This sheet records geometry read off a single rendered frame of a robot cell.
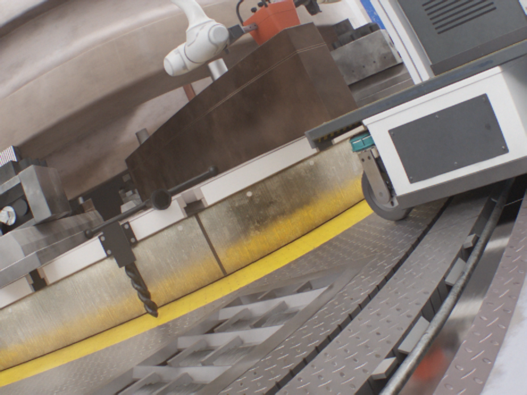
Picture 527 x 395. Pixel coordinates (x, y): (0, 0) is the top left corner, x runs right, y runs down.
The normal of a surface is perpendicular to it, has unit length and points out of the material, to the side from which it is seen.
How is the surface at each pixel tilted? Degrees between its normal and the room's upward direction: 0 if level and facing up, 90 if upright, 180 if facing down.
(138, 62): 90
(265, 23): 97
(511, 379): 0
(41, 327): 90
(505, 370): 0
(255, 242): 90
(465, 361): 0
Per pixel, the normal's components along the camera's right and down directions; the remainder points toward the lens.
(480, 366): -0.42, -0.91
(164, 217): 0.31, -0.08
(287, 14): 0.54, -0.06
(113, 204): 0.72, -0.29
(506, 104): -0.71, 0.37
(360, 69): -0.52, 0.29
